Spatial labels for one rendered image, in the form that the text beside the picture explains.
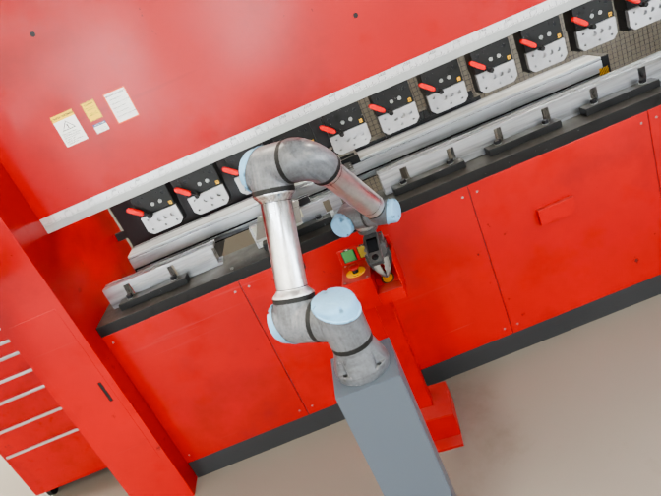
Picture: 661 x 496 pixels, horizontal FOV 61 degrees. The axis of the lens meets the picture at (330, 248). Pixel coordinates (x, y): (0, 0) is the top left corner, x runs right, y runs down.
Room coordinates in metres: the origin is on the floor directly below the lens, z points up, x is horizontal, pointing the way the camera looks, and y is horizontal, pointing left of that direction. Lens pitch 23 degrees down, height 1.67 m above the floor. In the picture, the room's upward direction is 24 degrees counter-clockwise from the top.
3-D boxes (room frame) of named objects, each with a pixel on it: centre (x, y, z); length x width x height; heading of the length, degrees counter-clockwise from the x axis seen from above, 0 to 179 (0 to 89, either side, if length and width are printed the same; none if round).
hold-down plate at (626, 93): (2.04, -1.27, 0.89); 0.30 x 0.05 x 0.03; 87
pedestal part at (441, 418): (1.76, -0.09, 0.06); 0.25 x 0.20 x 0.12; 168
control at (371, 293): (1.79, -0.10, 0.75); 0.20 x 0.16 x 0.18; 78
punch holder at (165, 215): (2.20, 0.55, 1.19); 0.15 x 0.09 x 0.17; 87
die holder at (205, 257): (2.21, 0.68, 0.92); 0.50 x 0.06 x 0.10; 87
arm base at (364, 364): (1.26, 0.05, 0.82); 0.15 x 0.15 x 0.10
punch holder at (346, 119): (2.16, -0.24, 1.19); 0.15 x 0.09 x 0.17; 87
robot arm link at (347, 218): (1.67, -0.10, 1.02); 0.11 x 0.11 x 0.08; 55
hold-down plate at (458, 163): (2.09, -0.47, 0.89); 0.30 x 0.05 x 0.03; 87
